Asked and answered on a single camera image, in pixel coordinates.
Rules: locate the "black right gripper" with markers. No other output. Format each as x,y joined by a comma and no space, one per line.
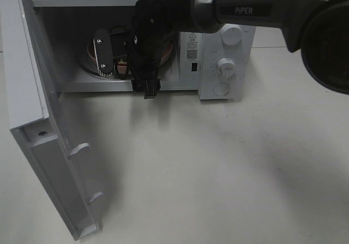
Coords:
145,49

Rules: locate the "glass microwave turntable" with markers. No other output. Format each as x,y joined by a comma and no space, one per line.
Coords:
92,69

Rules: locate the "white timer knob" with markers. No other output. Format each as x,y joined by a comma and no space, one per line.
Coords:
226,67

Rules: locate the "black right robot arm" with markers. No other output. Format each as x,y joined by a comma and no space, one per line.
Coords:
316,28

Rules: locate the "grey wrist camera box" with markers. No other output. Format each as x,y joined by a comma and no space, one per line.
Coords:
103,52

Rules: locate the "white microwave oven body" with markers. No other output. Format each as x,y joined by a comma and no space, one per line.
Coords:
70,26

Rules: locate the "upper white power knob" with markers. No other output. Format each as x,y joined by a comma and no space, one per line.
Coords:
231,34

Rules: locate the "round white door button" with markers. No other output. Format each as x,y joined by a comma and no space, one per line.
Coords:
221,89

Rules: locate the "white microwave door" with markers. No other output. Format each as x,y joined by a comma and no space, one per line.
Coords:
64,167

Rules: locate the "white warning label sticker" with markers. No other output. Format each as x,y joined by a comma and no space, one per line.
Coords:
192,44

